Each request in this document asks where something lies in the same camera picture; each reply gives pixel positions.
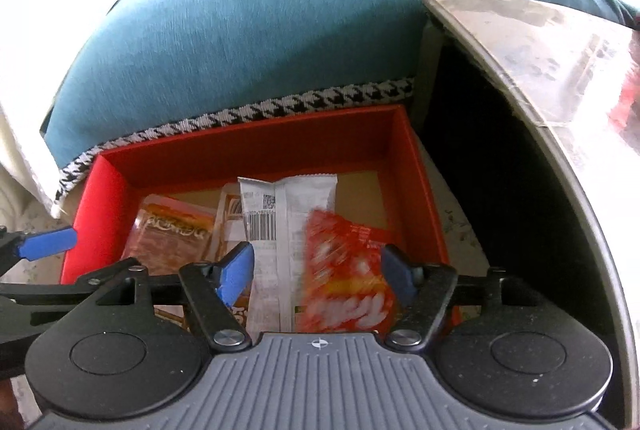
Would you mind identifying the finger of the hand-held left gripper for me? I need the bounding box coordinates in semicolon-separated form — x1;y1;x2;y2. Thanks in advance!
0;226;79;279
0;261;132;328

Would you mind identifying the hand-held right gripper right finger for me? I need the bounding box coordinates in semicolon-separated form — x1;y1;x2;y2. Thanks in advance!
381;243;527;352

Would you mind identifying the teal sofa cover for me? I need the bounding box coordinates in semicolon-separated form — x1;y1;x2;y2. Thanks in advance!
42;0;640;206

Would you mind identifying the long white snack packet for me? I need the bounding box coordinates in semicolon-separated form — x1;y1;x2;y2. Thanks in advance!
237;174;338;333

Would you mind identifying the floral bed sheet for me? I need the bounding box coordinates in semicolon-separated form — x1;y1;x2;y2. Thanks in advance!
0;185;493;430

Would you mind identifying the glass top coffee table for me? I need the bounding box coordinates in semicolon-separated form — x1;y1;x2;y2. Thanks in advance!
420;0;640;430

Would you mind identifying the red plastic bag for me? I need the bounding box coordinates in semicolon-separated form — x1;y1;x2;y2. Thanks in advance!
607;75;640;146

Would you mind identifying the red cardboard box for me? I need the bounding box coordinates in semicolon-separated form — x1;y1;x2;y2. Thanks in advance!
59;104;463;341

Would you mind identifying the orange translucent snack packet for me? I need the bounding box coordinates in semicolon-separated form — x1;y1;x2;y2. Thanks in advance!
122;195;251;326

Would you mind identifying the red snack packet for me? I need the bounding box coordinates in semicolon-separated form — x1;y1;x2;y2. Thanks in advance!
295;209;401;336

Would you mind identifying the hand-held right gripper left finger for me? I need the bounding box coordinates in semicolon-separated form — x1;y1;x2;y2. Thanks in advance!
120;241;255;352

